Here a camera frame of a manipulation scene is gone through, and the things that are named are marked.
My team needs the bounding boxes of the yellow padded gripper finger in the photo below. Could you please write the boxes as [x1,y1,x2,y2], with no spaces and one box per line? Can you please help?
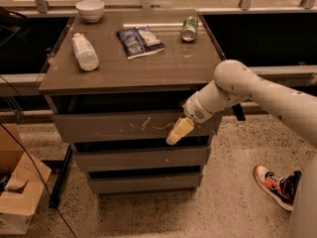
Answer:
[166,117,194,146]

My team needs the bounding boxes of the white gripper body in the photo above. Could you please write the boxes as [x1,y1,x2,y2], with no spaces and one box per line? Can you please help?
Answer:
[182,92,213,124]

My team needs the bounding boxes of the grey top drawer front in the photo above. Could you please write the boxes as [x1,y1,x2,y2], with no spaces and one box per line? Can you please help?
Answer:
[53,106,224,143]

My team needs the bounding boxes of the grey drawer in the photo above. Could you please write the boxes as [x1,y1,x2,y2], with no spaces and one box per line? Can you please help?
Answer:
[53,106,224,143]
[87,173,202,194]
[74,147,210,173]

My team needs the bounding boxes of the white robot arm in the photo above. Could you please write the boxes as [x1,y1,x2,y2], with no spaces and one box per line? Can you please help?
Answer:
[166,59,317,238]

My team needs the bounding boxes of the grey middle drawer front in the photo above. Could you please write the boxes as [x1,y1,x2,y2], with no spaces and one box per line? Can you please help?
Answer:
[74,147,210,173]

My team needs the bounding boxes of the grey drawer cabinet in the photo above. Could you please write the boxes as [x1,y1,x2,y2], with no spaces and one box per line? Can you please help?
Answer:
[38,9,233,196]

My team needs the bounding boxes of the grey bottom drawer front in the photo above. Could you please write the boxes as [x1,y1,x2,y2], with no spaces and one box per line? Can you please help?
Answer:
[87,173,202,194]

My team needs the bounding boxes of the green soda can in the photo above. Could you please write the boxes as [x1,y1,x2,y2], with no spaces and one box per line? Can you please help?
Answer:
[180,16,198,42]

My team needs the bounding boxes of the blue white snack bag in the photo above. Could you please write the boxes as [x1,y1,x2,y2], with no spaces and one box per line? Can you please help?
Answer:
[116,26,165,60]

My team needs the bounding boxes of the clear plastic water bottle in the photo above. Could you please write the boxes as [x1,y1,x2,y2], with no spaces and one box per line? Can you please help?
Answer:
[71,33,99,71]

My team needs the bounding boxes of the orange white sneaker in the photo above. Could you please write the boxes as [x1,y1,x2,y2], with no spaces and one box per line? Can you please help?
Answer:
[254,165,302,211]

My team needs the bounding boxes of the white ceramic bowl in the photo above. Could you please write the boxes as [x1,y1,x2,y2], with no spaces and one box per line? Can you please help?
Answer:
[75,0,104,23]

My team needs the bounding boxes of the black metal bar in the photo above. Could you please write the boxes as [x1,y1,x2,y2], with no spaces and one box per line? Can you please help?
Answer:
[49,147,72,208]

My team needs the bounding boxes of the black chair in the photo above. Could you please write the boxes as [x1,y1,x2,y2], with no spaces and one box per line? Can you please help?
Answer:
[0,7,30,47]

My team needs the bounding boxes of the black floor cable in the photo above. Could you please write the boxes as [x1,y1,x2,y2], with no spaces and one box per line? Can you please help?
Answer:
[0,74,78,238]

